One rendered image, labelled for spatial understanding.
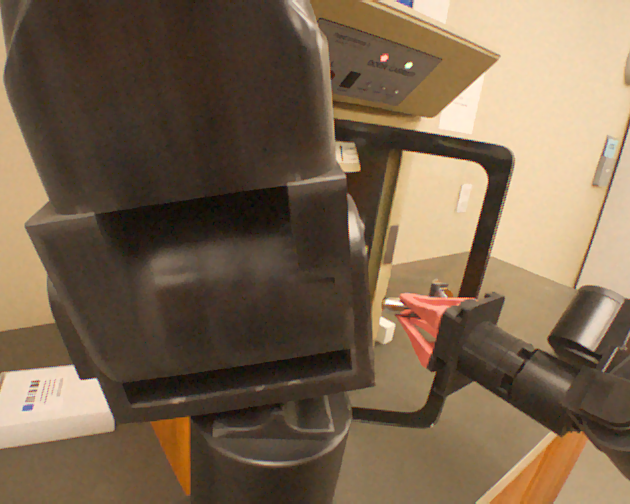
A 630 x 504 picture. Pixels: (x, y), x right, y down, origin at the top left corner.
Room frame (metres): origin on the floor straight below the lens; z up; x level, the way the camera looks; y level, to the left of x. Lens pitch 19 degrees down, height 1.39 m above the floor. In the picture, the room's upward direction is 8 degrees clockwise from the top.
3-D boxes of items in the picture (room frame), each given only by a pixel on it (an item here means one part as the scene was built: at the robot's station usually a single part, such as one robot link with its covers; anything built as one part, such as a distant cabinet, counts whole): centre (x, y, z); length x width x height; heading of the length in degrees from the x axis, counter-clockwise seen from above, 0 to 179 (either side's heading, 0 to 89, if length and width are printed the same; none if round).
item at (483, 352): (0.33, -0.18, 1.20); 0.07 x 0.07 x 0.10; 40
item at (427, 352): (0.38, -0.14, 1.20); 0.09 x 0.07 x 0.07; 40
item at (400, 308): (0.43, -0.13, 1.20); 0.10 x 0.05 x 0.03; 91
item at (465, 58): (0.51, -0.05, 1.46); 0.32 x 0.11 x 0.10; 130
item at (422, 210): (0.45, -0.06, 1.19); 0.30 x 0.01 x 0.40; 91
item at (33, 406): (0.43, 0.34, 0.96); 0.16 x 0.12 x 0.04; 119
